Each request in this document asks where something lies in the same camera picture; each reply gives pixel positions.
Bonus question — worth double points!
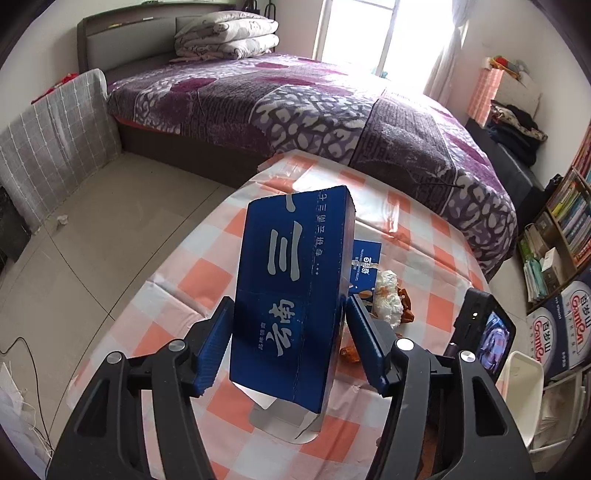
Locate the black coat rack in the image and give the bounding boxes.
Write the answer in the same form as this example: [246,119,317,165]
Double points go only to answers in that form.
[242,0,276,20]

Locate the black floor cable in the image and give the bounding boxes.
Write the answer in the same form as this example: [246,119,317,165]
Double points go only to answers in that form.
[0,336,56,458]

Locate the black bench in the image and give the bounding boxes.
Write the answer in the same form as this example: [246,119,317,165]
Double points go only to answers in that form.
[465,118,547,234]

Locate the lower Ganten water carton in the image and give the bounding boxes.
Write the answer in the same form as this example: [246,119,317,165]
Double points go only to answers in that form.
[526,294,569,383]

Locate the folded floral quilt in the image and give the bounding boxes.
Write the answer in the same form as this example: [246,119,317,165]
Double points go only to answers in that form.
[174,10,280,61]

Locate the large blue carton box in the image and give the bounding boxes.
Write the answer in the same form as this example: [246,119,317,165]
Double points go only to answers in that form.
[229,186,356,445]

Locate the dark bed headboard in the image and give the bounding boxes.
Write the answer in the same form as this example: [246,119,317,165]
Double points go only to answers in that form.
[77,1,238,73]

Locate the grey checkered cloth cover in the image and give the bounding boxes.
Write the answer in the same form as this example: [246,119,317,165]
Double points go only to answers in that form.
[1,69,121,231]

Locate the white net tissue wad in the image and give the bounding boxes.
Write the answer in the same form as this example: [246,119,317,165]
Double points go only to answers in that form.
[372,270,404,328]

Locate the upper Ganten water carton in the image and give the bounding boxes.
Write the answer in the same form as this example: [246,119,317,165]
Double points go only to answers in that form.
[561,267,591,370]

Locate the orange white checkered tablecloth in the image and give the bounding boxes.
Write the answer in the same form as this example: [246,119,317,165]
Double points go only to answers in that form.
[66,151,487,479]

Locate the purple patterned bed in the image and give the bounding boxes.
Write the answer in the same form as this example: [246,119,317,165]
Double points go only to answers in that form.
[107,54,518,276]

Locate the pink drawer cabinet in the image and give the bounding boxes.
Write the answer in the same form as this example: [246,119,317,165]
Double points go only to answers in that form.
[467,68,542,127]

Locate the ganten water carton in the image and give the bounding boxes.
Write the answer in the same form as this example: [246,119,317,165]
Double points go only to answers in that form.
[561,267,591,370]
[526,294,569,383]

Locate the small blue carton box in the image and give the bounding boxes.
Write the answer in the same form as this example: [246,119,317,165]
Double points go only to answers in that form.
[349,239,382,296]

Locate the wooden bookshelf with books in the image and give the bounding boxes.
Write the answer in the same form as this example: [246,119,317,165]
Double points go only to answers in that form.
[518,132,590,312]

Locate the pile of dark clothes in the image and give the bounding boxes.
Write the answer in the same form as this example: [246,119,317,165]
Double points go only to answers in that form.
[486,101,548,166]

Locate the orange peel piece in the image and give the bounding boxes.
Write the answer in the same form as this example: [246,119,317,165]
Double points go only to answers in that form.
[398,288,415,324]
[339,345,361,365]

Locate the stack of papers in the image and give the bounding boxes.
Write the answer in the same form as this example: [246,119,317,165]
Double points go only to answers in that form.
[529,369,590,471]

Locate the white plastic trash bin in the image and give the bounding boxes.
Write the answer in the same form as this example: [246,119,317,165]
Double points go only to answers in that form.
[496,351,544,448]

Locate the sheer curtain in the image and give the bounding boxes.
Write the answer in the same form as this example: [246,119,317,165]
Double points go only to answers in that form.
[424,0,476,105]

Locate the window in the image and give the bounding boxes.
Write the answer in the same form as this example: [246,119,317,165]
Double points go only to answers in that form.
[317,0,454,93]

